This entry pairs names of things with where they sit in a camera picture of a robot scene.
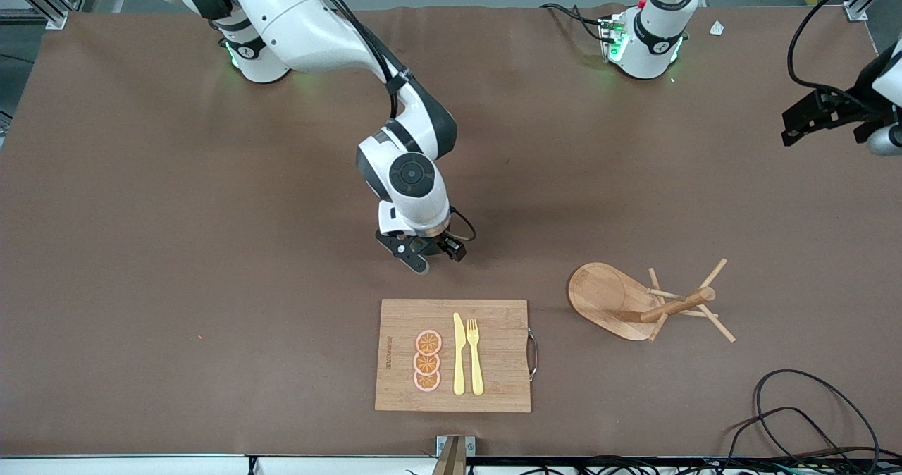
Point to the wooden mug tree stand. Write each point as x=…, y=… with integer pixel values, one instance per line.
x=606, y=299

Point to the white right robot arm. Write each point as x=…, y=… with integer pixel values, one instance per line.
x=296, y=17

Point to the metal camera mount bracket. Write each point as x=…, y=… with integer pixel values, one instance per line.
x=454, y=454

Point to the yellow plastic knife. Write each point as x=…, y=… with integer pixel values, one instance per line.
x=459, y=355

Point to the white paper scrap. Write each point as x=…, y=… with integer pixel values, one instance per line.
x=717, y=28

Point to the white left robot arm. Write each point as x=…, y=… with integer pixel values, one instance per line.
x=655, y=38

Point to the white table edge rail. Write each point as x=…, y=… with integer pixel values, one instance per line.
x=176, y=464

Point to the bamboo cutting board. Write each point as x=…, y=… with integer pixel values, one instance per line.
x=493, y=362

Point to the orange slice toy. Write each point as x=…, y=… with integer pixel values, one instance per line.
x=426, y=382
x=428, y=342
x=426, y=364

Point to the yellow plastic fork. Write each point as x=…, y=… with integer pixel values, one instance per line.
x=475, y=362

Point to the brown table cover mat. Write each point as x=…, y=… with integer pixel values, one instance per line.
x=211, y=249

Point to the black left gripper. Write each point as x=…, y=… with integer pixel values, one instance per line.
x=850, y=108

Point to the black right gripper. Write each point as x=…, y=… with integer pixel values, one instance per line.
x=442, y=242

